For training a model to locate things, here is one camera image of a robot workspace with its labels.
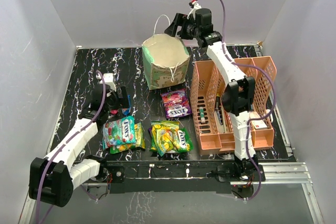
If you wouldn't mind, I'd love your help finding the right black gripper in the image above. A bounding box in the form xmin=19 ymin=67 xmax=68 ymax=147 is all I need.
xmin=165 ymin=13 xmax=201 ymax=40

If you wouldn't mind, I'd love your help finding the blue snack packet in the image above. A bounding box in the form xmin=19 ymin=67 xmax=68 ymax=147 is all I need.
xmin=122 ymin=94 xmax=132 ymax=116

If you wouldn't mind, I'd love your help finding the red snack packet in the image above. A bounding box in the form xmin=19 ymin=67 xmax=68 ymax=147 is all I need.
xmin=110 ymin=110 xmax=118 ymax=115

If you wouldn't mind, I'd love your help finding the green white paper bag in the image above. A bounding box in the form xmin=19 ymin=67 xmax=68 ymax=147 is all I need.
xmin=142 ymin=26 xmax=190 ymax=90

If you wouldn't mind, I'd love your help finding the teal snack packet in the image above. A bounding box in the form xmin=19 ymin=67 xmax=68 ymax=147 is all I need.
xmin=102 ymin=115 xmax=136 ymax=149

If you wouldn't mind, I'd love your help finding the green fox's candy bag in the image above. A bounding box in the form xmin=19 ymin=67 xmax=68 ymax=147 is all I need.
xmin=110 ymin=122 xmax=145 ymax=154
xmin=149 ymin=121 xmax=193 ymax=156
xmin=150 ymin=124 xmax=163 ymax=156

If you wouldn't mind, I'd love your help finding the purple snack box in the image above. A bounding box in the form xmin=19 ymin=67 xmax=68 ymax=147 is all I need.
xmin=161 ymin=89 xmax=192 ymax=119

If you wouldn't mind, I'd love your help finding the orange plastic desk organizer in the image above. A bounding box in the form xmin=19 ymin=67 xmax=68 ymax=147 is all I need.
xmin=190 ymin=56 xmax=277 ymax=156

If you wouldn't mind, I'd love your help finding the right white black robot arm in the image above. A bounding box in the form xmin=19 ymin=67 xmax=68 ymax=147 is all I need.
xmin=164 ymin=8 xmax=258 ymax=180

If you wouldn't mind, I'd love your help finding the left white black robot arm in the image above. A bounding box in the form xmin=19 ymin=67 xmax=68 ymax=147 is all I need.
xmin=28 ymin=84 xmax=129 ymax=207

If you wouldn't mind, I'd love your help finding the green white glue stick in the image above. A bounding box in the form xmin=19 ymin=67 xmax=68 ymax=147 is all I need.
xmin=199 ymin=107 xmax=206 ymax=124

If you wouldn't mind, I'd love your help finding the light blue white clip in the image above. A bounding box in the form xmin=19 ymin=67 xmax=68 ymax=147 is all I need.
xmin=266 ymin=109 xmax=274 ymax=123

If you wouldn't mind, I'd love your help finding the white red card box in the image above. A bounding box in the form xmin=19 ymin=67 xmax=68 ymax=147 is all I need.
xmin=249 ymin=111 xmax=268 ymax=130

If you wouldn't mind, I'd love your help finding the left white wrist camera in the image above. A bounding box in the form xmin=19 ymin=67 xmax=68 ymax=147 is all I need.
xmin=96 ymin=73 xmax=117 ymax=91

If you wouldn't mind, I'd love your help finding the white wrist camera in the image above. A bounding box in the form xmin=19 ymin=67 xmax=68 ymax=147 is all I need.
xmin=96 ymin=73 xmax=117 ymax=91
xmin=187 ymin=0 xmax=202 ymax=19

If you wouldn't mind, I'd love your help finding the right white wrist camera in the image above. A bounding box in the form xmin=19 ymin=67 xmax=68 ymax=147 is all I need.
xmin=187 ymin=0 xmax=202 ymax=19

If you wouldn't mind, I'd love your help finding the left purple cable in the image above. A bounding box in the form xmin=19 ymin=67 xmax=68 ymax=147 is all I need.
xmin=35 ymin=70 xmax=111 ymax=224

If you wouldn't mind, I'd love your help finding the black mounting base plate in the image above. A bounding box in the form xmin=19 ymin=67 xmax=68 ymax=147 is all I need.
xmin=86 ymin=159 xmax=265 ymax=194

